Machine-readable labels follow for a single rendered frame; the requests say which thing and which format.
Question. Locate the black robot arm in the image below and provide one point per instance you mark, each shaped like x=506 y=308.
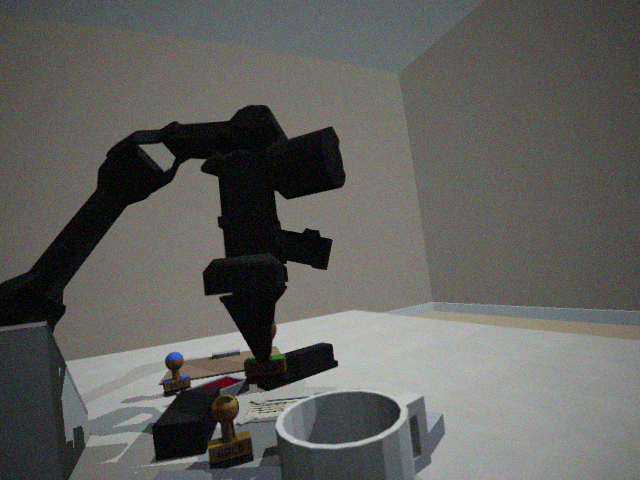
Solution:
x=250 y=155

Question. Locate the wooden hand stamp with green top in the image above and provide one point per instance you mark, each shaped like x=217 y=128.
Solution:
x=272 y=371

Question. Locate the wooden rubber stamp with blue top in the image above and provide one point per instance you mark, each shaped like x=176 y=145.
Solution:
x=174 y=362

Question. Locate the brown rectangular board with grey clip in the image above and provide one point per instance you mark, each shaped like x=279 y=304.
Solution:
x=226 y=362

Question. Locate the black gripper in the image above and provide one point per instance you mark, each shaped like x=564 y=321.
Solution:
x=256 y=279

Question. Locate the grey mug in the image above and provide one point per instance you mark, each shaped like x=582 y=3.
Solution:
x=355 y=434

